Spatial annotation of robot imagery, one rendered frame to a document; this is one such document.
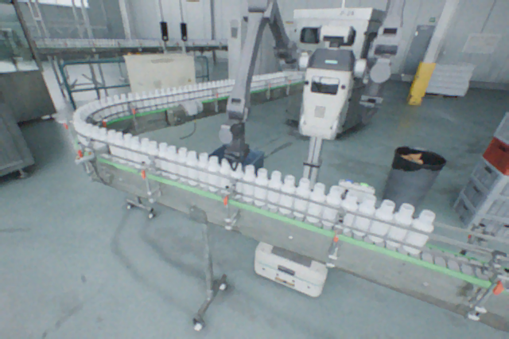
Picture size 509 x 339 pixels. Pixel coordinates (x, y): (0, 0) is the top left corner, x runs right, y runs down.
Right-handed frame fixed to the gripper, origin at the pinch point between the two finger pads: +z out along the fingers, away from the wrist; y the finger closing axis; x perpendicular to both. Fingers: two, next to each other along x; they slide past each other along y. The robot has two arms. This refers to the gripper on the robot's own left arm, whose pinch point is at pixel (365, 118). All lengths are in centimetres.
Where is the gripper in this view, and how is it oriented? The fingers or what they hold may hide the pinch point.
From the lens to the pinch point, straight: 100.4
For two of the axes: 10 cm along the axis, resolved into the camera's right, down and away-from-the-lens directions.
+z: -0.4, 8.6, 5.1
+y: 4.2, -4.5, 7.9
